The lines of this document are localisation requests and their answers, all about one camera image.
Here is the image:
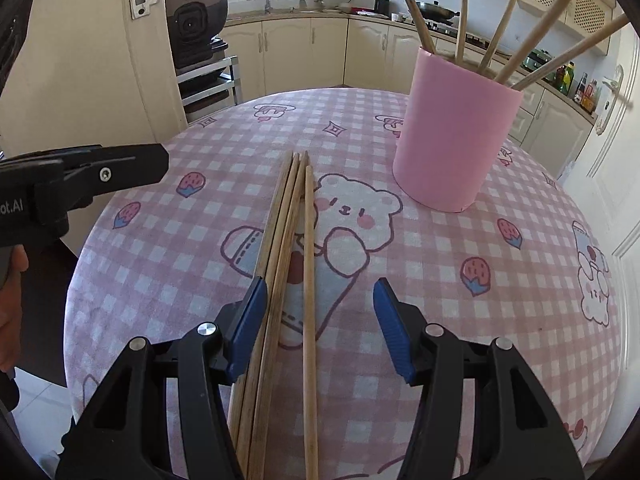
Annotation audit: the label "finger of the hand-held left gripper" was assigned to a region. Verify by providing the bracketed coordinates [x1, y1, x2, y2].
[61, 143, 170, 210]

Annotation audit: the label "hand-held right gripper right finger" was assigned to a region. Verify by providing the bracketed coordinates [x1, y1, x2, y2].
[372, 277, 586, 480]

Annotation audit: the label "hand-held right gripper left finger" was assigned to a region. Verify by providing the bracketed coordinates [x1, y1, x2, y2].
[55, 276, 268, 480]

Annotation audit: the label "wooden chopstick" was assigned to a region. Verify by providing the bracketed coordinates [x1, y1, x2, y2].
[302, 164, 320, 480]
[477, 0, 523, 73]
[227, 152, 293, 461]
[247, 150, 307, 480]
[511, 14, 630, 91]
[454, 0, 469, 63]
[495, 0, 593, 83]
[385, 0, 437, 55]
[235, 151, 300, 480]

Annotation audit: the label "pink cup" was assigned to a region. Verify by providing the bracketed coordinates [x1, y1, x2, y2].
[392, 46, 525, 213]

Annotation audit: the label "person's left hand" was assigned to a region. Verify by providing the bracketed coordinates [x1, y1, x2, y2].
[0, 245, 30, 373]

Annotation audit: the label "pink checked tablecloth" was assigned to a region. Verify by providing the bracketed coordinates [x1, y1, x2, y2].
[64, 87, 628, 480]

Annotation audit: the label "metal shelf rack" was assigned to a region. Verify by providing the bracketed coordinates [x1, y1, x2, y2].
[175, 56, 242, 123]

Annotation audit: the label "white sliding door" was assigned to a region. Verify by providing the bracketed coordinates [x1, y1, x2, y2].
[0, 0, 188, 171]

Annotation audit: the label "black kitchen appliance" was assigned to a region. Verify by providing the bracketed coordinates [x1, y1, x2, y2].
[164, 0, 229, 70]

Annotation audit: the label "cream lower kitchen cabinets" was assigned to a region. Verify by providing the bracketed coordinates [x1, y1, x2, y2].
[220, 10, 595, 161]

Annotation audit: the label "white panel door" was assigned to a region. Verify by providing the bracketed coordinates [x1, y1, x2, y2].
[550, 10, 640, 466]

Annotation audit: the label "gas stove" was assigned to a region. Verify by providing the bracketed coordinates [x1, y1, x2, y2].
[425, 21, 501, 47]

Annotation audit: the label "green electric cooker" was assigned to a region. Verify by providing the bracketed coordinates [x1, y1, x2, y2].
[524, 50, 557, 75]

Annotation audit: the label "steel wok with lid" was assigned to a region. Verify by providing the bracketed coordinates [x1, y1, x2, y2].
[399, 0, 461, 25]

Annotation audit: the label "wide lattice door cabinet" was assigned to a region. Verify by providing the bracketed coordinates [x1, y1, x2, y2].
[519, 0, 615, 57]

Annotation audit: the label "silver door handle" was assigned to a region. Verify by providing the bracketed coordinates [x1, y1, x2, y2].
[596, 65, 626, 134]

